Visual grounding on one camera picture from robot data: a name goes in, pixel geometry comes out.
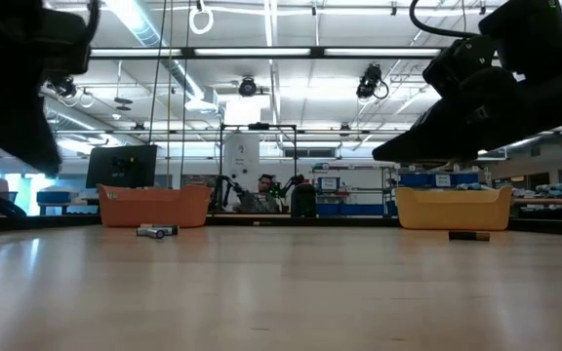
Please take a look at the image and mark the orange plastic bin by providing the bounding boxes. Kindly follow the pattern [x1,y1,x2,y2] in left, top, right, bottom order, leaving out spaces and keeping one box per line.
[97,183,213,229]

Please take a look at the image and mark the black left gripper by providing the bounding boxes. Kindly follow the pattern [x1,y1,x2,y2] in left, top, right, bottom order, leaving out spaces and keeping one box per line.
[0,0,91,179]

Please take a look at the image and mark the blue floor bins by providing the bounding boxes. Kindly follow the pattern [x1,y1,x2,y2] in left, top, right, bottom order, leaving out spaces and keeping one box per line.
[316,203,385,217]

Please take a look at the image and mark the silver battery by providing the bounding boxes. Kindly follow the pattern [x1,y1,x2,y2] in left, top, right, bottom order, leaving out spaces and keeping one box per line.
[136,226,167,240]

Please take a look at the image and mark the blue shelf bins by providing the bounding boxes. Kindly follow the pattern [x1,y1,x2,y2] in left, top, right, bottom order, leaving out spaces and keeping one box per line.
[397,173,481,188]

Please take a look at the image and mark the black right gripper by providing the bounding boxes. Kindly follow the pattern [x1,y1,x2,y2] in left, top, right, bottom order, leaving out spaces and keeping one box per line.
[373,67,531,166]

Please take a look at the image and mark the white hanging ring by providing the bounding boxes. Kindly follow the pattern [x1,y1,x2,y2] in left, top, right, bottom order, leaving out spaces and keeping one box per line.
[187,0,215,36]

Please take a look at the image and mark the copper-top black battery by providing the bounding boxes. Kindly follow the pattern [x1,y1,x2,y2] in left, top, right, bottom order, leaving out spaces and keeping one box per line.
[448,230,491,243]

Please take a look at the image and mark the black ceiling camera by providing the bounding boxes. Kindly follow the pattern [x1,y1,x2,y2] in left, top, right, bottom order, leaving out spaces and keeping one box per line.
[238,76,259,98]
[356,62,390,101]
[48,76,78,99]

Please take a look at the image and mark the wooden workbench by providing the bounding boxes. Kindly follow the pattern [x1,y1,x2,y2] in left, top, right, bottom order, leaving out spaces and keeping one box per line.
[512,196,562,207]

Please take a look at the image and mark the black chair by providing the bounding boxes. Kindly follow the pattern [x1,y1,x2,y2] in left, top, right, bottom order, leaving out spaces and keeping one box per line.
[290,182,318,219]

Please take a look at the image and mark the black overhead light bar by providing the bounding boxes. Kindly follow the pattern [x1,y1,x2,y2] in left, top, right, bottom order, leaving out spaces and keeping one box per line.
[88,45,446,60]

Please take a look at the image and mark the white sign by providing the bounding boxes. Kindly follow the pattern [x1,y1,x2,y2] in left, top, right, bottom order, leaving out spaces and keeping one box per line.
[316,175,341,192]

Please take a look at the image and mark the white cylinder tank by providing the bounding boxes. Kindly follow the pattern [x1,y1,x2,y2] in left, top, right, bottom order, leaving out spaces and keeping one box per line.
[222,134,261,179]

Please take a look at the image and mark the person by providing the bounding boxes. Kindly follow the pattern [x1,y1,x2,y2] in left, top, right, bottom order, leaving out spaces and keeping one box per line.
[235,174,282,215]

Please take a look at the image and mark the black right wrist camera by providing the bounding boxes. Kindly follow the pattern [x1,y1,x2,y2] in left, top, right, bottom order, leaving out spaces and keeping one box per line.
[421,36,497,97]

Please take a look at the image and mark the blue-grey fabric rolls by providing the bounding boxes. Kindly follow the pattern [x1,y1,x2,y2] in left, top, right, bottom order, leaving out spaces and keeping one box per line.
[534,182,562,199]

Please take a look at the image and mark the blue table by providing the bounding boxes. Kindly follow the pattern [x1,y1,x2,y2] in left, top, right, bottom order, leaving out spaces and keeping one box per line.
[35,190,87,216]

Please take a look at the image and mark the black background monitor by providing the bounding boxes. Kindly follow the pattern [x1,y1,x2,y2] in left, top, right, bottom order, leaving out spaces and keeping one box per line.
[85,143,159,190]

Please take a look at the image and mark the thin black gantry frame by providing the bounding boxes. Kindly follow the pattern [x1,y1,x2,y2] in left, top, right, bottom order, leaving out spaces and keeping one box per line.
[219,122,299,215]

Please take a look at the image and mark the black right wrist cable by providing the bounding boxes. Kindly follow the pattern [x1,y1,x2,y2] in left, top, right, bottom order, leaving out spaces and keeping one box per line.
[409,0,480,39]

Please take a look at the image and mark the silver ventilation duct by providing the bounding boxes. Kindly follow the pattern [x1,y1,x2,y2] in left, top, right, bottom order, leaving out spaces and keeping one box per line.
[102,0,223,114]

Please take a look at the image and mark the yellow plastic bin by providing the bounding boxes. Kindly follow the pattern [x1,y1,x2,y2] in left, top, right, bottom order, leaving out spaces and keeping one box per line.
[394,185,513,231]

